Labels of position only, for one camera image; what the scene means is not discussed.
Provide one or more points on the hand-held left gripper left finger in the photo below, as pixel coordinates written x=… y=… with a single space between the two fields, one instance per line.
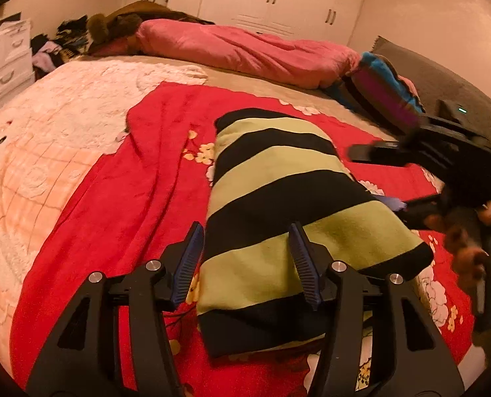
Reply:
x=187 y=264

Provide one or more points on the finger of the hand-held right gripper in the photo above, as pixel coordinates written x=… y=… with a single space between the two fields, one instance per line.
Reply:
x=377 y=153
x=415 y=213

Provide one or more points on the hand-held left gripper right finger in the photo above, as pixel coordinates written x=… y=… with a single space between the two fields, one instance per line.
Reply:
x=307 y=269

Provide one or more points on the green black striped sweater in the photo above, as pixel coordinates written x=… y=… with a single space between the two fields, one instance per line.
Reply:
x=270 y=198

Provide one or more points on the pile of mixed clothes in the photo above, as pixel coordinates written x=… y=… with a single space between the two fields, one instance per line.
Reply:
x=46 y=53

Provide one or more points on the person's right hand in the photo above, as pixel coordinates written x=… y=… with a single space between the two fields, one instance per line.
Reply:
x=466 y=256

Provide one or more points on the blue magenta striped pillow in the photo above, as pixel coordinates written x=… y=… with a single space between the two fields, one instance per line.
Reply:
x=377 y=87

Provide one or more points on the red floral blanket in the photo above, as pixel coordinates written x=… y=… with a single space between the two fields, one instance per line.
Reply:
x=117 y=223

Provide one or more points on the grey padded headboard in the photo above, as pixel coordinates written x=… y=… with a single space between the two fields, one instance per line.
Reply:
x=435 y=78

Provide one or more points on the pink duvet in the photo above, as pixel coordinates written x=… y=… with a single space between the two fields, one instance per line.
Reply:
x=249 y=53

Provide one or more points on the white wardrobe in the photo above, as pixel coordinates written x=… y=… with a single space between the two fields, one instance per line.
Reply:
x=237 y=0

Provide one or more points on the brown fur trimmed coat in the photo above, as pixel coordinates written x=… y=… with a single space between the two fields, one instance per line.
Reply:
x=117 y=25

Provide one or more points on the white drawer chest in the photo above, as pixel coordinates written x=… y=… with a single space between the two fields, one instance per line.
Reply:
x=5 y=62

